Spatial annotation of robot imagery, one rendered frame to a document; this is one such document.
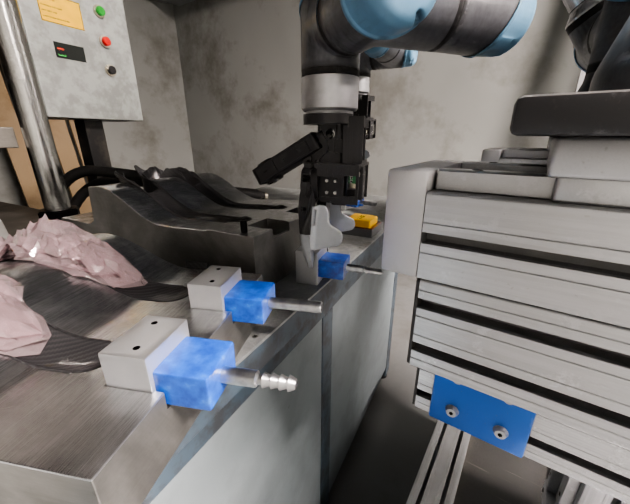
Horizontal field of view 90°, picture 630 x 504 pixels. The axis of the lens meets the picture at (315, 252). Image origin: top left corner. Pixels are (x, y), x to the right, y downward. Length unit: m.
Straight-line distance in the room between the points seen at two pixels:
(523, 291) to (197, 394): 0.24
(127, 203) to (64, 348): 0.34
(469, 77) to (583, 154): 2.36
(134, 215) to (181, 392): 0.42
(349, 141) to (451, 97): 2.19
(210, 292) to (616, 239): 0.31
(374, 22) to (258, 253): 0.29
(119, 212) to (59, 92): 0.67
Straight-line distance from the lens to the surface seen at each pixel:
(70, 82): 1.29
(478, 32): 0.43
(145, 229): 0.61
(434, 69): 2.67
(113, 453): 0.23
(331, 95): 0.43
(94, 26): 1.37
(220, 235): 0.48
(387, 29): 0.35
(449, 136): 2.59
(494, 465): 1.10
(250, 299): 0.32
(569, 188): 0.26
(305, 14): 0.46
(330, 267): 0.48
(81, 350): 0.34
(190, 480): 0.48
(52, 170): 1.10
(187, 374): 0.24
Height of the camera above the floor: 1.02
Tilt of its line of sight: 20 degrees down
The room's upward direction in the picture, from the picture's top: straight up
